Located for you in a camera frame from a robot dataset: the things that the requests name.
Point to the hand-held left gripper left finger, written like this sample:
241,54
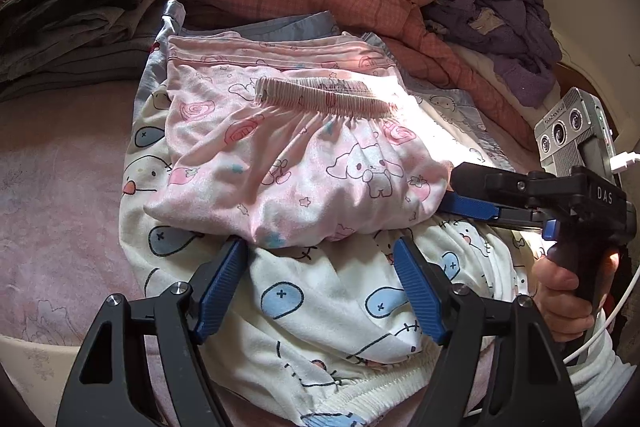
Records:
220,287

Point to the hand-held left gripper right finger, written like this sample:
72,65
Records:
417,287

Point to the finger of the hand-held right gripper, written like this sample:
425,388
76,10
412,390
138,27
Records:
480,181
470,206

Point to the pink cartoon print pants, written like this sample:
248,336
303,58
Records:
280,187

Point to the white cartoon print pants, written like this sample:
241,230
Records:
320,322

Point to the person's right hand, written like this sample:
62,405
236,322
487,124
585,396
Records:
560,302

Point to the white pillow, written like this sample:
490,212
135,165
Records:
475,57

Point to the purple fleece garment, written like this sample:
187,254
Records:
510,7

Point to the pink bed sheet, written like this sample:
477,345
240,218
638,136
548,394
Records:
60,207

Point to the cream mattress edge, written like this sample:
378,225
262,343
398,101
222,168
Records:
35,362

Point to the pile of dark folded clothes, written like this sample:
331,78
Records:
75,7

